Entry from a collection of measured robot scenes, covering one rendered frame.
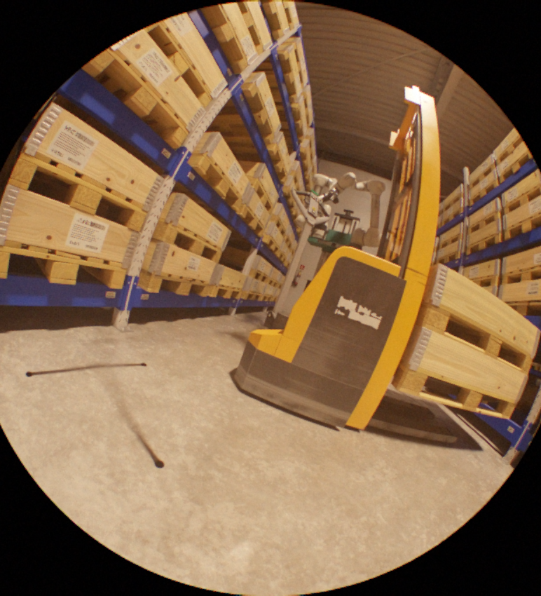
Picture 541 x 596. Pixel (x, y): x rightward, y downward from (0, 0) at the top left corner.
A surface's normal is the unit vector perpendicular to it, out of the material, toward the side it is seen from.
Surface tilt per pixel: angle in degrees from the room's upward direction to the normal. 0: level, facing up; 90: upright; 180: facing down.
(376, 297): 90
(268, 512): 0
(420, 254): 90
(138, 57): 90
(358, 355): 90
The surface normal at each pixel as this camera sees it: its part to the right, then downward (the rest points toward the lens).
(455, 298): -0.22, -0.04
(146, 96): 0.91, 0.35
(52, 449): 0.34, -0.94
